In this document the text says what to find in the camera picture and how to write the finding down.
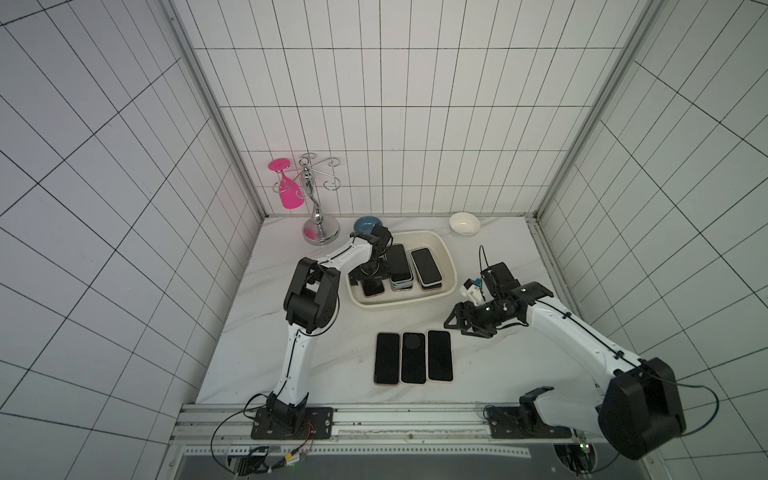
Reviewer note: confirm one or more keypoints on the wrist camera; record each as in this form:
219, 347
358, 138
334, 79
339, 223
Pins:
381, 235
495, 281

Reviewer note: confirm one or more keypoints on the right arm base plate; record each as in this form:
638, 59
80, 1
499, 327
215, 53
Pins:
507, 422

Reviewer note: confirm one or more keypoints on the chrome glass holder stand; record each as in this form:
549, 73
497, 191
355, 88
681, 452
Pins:
320, 229

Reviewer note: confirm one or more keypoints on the pink plastic wine glass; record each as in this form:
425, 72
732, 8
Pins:
288, 185

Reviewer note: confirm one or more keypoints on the white plastic storage box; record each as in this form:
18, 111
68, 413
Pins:
391, 298

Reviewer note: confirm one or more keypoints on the white ceramic bowl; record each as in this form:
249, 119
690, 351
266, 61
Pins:
464, 223

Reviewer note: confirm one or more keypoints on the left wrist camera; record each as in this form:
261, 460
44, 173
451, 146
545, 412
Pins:
381, 235

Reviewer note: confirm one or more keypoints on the blue ceramic bowl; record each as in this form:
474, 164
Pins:
366, 224

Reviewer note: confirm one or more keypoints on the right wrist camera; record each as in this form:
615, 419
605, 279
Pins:
495, 281

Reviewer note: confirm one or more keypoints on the aluminium mounting rail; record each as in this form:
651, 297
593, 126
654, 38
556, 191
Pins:
223, 431

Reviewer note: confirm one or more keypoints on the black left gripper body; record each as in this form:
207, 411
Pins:
373, 268

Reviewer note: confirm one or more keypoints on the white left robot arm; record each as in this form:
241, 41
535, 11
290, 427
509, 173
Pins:
310, 304

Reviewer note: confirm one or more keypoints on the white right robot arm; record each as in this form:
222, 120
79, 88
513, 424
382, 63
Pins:
635, 403

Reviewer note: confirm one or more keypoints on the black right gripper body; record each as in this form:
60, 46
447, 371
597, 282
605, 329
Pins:
475, 318

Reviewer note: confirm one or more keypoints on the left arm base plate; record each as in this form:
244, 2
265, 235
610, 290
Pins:
312, 422

